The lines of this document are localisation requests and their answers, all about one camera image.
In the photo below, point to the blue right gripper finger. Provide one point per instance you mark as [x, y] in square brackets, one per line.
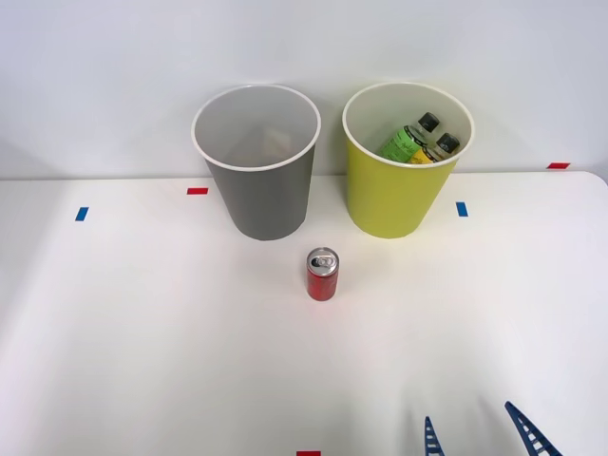
[431, 439]
[532, 439]

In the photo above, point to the green label plastic bottle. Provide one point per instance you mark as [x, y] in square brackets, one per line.
[401, 142]

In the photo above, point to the red drink can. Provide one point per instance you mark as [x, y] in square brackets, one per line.
[322, 282]

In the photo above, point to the yellow-green plastic bin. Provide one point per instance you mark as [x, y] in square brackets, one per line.
[389, 199]

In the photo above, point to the grey plastic bin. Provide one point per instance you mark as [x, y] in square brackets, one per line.
[266, 204]

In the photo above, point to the yellow label plastic bottle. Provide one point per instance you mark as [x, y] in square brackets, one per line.
[444, 145]

